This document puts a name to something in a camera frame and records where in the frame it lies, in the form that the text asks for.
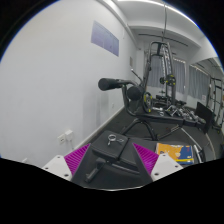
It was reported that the black squat rack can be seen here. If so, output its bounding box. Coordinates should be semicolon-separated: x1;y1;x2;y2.
206;76;224;133

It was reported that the silver spring clamp collar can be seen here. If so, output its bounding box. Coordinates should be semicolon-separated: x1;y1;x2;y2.
108;134;124;146

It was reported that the white wall socket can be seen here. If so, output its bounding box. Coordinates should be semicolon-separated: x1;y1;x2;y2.
57;130;73;144

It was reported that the grey window curtain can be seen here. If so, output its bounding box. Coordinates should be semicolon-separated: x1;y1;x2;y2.
188;66;209;100

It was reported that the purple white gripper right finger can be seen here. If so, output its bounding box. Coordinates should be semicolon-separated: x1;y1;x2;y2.
133;143;183;182

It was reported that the purple wall poster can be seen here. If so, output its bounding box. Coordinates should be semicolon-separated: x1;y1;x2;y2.
91;21;119;56

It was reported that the orange and blue book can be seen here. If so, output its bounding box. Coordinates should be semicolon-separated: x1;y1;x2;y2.
156;143;194;165

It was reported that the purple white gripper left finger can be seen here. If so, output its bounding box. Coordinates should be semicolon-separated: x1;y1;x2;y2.
42;144;90;181

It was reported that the black multi-gym machine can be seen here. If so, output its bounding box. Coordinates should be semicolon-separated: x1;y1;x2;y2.
97;3;214;141

